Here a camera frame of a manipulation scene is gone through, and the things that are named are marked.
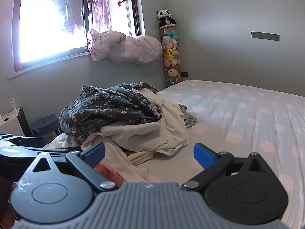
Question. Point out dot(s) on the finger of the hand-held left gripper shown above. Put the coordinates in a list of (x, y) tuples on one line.
[(23, 151), (31, 142)]

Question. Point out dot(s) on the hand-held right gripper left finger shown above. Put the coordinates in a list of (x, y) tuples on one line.
[(95, 151)]

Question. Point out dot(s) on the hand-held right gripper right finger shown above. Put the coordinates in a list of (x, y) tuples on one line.
[(202, 155)]

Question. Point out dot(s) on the dark floral pants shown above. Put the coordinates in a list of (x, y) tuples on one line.
[(100, 109)]

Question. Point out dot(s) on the black slatted panel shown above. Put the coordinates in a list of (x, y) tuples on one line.
[(23, 121)]

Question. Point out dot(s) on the dark blue stool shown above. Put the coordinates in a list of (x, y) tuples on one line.
[(45, 122)]

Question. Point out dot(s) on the red-orange towel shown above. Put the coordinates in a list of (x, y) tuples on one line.
[(109, 171)]

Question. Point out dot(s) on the white side table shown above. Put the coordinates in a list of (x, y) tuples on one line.
[(7, 120)]

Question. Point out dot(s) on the grey garment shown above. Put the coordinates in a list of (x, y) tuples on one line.
[(189, 120)]

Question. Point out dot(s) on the window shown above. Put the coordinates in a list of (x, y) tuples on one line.
[(47, 40)]

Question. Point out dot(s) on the clear tube of plush toys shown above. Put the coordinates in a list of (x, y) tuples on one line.
[(170, 54)]

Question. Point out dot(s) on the rolled polka dot duvet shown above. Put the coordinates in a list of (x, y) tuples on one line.
[(133, 49)]

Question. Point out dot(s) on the dark hanging garment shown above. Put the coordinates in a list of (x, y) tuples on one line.
[(59, 7), (75, 9)]

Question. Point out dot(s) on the pink hanging garment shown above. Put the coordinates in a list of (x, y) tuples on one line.
[(101, 9)]

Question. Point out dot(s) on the panda plush toy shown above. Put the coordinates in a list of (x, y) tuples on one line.
[(164, 14)]

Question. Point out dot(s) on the dark wall outlet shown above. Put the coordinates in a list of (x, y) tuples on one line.
[(184, 74)]

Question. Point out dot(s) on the grey wall switch panel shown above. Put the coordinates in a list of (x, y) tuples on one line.
[(264, 36)]

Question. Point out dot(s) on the red wall hook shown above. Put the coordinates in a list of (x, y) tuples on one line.
[(120, 3)]

